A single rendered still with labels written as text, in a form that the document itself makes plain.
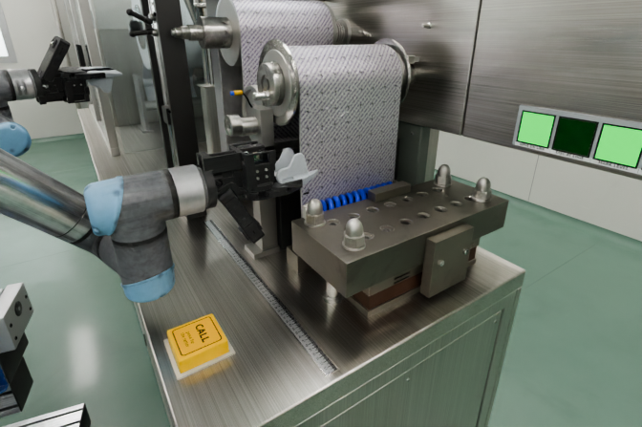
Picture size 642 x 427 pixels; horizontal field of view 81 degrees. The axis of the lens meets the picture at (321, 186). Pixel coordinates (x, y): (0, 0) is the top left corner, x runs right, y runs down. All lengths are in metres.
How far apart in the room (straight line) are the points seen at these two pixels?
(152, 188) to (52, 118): 5.66
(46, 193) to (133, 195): 0.14
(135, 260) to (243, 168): 0.20
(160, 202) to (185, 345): 0.21
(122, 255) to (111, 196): 0.09
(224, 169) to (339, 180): 0.24
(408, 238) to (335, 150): 0.22
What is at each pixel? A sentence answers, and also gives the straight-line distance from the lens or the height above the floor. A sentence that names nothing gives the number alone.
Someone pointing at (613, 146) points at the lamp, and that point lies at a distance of 0.68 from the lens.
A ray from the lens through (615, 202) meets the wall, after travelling 3.26.
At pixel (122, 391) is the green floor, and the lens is 1.89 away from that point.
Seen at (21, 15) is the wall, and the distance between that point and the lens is 6.12.
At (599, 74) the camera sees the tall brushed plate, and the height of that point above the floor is 1.28.
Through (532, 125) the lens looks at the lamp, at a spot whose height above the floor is 1.19.
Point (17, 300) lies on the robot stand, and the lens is 1.15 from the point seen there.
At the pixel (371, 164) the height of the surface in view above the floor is 1.08.
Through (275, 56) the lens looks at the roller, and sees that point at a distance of 0.68.
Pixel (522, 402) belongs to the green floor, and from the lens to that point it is 1.86.
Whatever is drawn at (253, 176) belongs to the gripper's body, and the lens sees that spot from 0.60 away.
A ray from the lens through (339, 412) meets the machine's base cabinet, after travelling 0.62.
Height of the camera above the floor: 1.33
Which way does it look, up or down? 22 degrees down
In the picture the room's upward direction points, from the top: straight up
